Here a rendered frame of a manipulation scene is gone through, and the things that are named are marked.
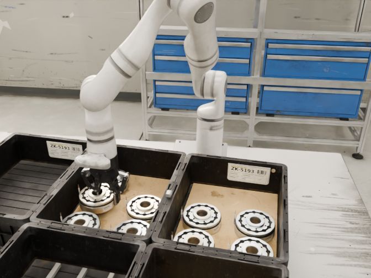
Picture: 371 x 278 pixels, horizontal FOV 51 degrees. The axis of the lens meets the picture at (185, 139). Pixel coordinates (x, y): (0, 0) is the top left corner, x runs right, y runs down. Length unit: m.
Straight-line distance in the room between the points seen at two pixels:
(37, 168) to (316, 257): 0.92
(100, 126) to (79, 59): 3.07
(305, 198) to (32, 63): 3.33
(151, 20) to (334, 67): 2.15
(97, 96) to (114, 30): 2.93
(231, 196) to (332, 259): 0.34
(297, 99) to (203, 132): 1.74
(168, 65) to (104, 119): 1.95
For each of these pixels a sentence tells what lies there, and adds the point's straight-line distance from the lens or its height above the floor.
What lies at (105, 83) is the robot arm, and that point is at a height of 1.22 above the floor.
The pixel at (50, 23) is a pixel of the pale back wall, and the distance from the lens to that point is 4.04.
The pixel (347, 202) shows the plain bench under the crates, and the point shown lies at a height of 0.70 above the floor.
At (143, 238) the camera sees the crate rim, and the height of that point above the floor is 0.93.
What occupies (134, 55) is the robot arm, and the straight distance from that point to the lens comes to 0.91.
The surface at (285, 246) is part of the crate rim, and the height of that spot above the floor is 0.93.
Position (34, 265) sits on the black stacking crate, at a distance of 1.03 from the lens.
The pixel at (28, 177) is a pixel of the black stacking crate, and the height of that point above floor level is 0.83.
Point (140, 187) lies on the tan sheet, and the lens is 1.21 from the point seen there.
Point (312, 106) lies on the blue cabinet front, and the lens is 3.01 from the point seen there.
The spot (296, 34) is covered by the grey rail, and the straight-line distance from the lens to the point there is 2.80.
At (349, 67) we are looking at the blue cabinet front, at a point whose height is 0.71.
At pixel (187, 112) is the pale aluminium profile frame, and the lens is 2.98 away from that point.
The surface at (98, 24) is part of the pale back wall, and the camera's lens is 3.86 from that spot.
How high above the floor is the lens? 1.53
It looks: 28 degrees down
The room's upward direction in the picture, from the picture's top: straight up
